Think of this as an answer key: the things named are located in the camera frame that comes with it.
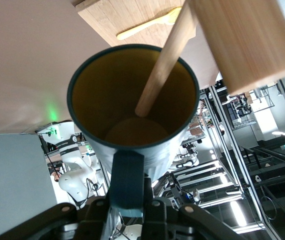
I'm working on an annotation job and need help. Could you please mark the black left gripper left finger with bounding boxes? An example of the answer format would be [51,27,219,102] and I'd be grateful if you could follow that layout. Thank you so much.
[0,196,112,240]

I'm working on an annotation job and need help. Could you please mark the yellow plastic fork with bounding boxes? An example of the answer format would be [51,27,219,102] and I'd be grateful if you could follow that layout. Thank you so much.
[116,6,183,41]

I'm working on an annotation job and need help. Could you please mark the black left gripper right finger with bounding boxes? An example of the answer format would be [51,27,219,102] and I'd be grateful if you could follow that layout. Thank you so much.
[142,177,236,240]

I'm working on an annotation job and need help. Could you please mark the brown table cover mat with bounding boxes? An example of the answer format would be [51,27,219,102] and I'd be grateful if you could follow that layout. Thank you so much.
[0,0,221,136]

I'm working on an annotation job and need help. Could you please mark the aluminium cell frame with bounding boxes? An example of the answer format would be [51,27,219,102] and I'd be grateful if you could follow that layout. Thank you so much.
[154,74,285,240]

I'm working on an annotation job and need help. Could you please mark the bamboo cutting board with handle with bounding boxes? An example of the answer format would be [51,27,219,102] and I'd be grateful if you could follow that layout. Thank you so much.
[76,0,198,48]

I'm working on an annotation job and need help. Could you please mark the teal mug with yellow inside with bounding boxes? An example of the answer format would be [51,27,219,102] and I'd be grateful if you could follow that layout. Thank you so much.
[66,43,200,218]

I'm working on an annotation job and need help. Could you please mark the wooden mug tree rack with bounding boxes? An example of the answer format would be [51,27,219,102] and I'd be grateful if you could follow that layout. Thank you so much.
[134,0,285,118]

